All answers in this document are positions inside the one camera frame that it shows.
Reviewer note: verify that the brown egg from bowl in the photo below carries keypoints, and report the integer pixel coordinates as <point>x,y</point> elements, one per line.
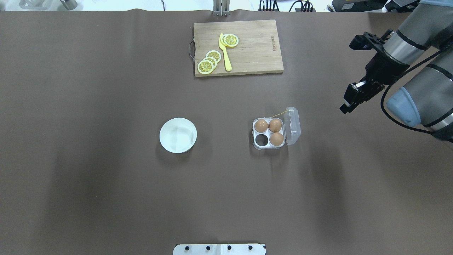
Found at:
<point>275,125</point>

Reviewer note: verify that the brown egg in box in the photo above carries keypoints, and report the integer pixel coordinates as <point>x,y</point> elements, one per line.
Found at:
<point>277,139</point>
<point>261,126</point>

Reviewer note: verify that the aluminium frame post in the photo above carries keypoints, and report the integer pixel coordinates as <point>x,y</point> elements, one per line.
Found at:
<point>221,8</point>

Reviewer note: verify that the small steel cup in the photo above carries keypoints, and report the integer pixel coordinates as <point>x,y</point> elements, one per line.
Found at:
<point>69,4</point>

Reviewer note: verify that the white ceramic bowl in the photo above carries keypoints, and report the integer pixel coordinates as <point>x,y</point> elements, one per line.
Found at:
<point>178,135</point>

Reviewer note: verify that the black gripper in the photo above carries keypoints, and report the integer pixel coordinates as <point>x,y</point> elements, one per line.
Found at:
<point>383,69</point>

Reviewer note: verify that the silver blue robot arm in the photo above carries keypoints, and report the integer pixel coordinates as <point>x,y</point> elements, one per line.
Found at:
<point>413,67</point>

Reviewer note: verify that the clear plastic egg box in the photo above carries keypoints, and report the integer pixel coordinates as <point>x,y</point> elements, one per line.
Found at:
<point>291,129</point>

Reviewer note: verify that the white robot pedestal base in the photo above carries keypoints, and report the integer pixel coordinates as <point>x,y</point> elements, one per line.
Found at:
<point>221,249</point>

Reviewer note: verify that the wooden cutting board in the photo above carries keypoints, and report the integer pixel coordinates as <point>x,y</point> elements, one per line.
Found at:
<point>258,50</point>

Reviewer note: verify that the lemon slice toy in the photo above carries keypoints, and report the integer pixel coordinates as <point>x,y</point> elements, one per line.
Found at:
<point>212,60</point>
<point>221,42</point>
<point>214,54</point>
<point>230,40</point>
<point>205,67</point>

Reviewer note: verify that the black power strip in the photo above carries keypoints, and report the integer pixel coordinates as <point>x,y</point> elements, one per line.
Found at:
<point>286,5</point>

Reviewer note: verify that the yellow plastic knife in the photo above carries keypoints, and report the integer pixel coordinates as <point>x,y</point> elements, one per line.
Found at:
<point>227,62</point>

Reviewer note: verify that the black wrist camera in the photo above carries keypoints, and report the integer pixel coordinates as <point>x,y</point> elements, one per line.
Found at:
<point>369,41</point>

